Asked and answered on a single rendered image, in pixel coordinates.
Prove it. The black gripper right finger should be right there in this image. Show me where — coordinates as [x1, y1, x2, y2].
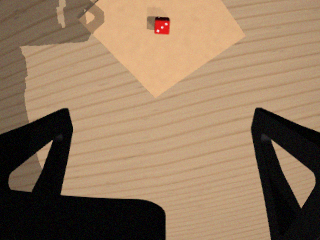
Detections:
[251, 108, 320, 240]

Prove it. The tan mat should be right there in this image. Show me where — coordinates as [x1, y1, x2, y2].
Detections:
[79, 0, 245, 98]

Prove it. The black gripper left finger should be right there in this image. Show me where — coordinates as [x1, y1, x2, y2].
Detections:
[0, 108, 73, 195]

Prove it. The red die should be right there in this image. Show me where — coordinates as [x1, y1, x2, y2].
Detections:
[154, 17, 170, 34]

